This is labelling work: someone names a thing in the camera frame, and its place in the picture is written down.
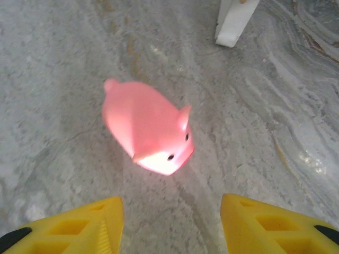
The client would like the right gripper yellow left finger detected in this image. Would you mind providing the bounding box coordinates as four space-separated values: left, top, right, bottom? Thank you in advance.
0 196 124 254

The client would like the wooden two-tier shelf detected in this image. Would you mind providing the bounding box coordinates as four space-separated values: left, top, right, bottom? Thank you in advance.
214 0 262 48

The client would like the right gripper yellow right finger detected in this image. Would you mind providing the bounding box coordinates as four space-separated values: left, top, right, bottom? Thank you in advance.
221 193 339 254

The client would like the pink plastic pig toy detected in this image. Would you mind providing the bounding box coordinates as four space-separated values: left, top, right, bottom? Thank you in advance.
101 78 196 177

